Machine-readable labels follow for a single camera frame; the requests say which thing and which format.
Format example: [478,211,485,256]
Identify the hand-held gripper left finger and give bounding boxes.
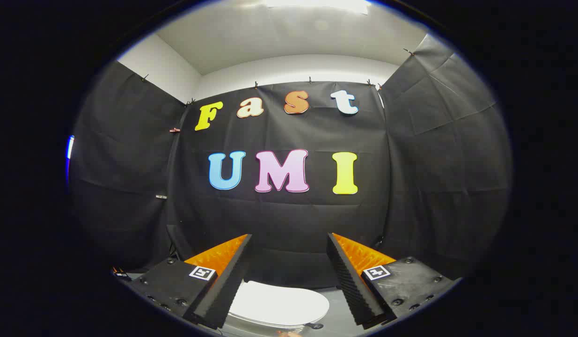
[125,233,253,330]

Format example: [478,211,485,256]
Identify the black backdrop cloth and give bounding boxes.
[68,34,512,290]

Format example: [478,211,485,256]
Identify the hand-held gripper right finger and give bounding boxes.
[326,233,461,330]

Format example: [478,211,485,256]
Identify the white toilet seat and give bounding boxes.
[229,315,313,331]

